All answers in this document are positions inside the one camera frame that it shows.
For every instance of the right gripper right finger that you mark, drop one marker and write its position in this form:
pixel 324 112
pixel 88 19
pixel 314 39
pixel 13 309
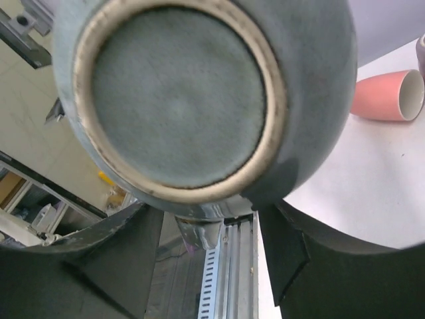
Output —
pixel 317 271

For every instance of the aluminium mounting rail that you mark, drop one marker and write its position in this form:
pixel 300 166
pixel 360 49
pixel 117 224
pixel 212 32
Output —
pixel 237 285

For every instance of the white slotted cable duct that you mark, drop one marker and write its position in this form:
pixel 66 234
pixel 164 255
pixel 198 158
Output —
pixel 209 284

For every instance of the mauve upside-down mug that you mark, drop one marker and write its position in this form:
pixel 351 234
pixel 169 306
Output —
pixel 420 55

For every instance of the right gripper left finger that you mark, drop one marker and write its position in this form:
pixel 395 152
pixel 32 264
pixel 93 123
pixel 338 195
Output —
pixel 102 271

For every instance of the dark green glazed mug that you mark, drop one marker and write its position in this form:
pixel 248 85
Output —
pixel 206 109

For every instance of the pink tumbler cup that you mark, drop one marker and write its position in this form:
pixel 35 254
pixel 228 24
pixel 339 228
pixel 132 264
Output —
pixel 394 97

